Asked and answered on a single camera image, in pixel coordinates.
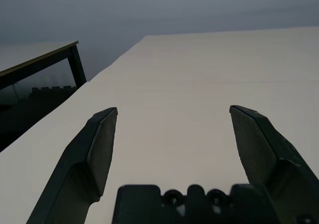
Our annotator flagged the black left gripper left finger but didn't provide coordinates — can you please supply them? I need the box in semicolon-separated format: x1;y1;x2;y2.
26;107;118;224

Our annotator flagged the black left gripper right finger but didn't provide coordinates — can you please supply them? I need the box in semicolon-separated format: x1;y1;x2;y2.
229;105;319;224

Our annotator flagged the dark foam puzzle mat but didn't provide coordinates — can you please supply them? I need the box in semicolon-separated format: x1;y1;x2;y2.
30;85;77;100

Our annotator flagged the side table with black frame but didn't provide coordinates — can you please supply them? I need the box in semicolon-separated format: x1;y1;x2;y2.
0;40;87;91

